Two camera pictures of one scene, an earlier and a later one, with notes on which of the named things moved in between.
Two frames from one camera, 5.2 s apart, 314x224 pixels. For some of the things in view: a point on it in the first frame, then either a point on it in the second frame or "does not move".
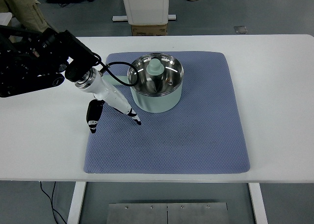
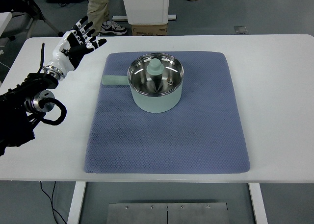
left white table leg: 73,217 does not move
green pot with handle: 155,80 does not move
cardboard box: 146,30 does not move
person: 24,8 to 98,8
